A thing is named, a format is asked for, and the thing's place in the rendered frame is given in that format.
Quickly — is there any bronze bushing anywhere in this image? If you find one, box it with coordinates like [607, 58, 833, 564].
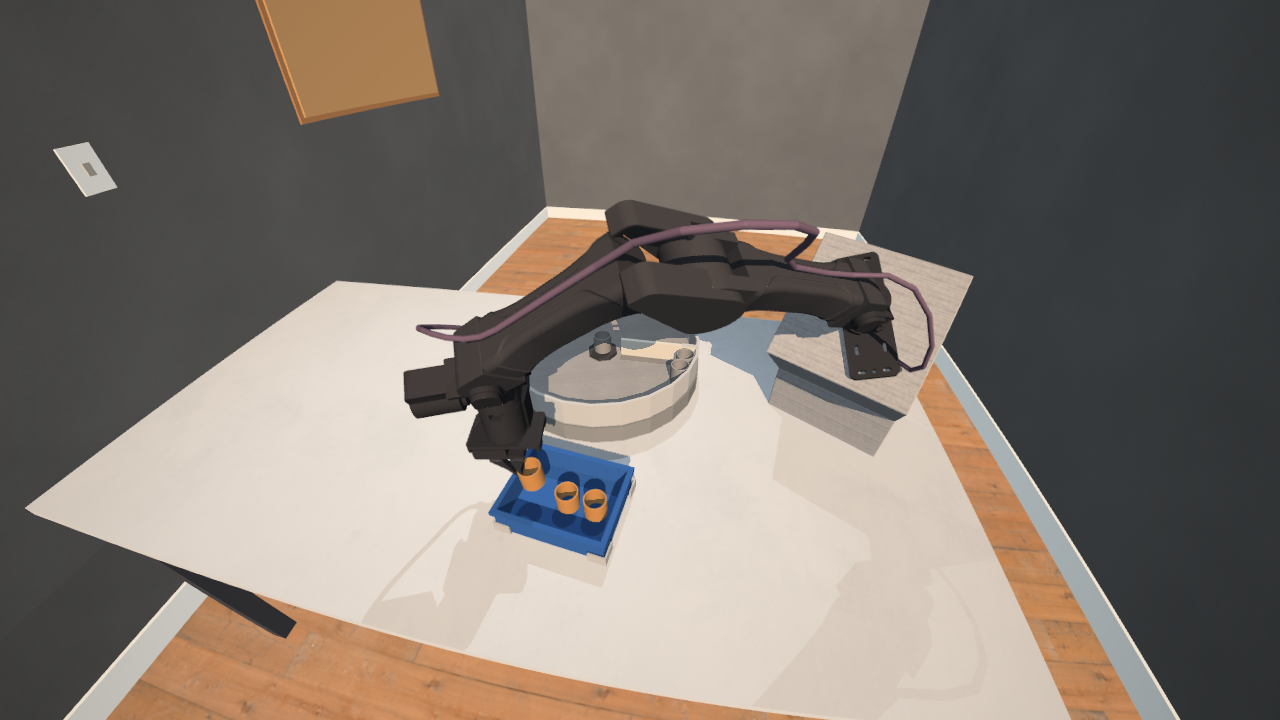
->
[517, 457, 547, 491]
[554, 482, 580, 514]
[582, 489, 608, 521]

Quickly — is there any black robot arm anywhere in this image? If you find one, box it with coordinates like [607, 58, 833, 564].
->
[403, 200, 900, 428]

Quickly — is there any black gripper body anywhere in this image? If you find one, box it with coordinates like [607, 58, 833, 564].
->
[466, 397, 547, 460]

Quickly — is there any beige round turntable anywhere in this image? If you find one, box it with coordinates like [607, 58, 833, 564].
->
[529, 313, 699, 443]

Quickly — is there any blue open crate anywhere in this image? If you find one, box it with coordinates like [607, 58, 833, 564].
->
[488, 445, 635, 559]

